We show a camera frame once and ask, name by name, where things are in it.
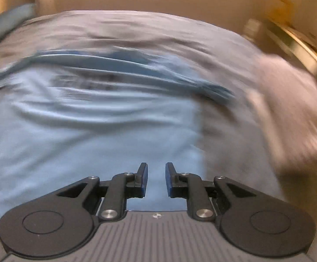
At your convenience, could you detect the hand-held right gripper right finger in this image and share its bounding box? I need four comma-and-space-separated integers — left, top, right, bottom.
165, 162, 258, 221

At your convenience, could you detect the grey blanket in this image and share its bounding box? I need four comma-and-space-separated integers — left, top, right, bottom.
0, 10, 317, 252

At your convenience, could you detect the teal pillow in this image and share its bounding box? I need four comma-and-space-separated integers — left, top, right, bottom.
0, 3, 37, 50

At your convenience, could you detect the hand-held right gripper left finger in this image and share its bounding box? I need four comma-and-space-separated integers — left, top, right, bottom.
56, 162, 149, 221

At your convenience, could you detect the houndstooth knitted pillow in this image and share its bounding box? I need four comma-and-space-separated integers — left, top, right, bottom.
253, 55, 317, 175

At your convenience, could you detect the light blue t-shirt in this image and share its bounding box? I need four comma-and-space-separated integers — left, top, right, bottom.
0, 46, 235, 238

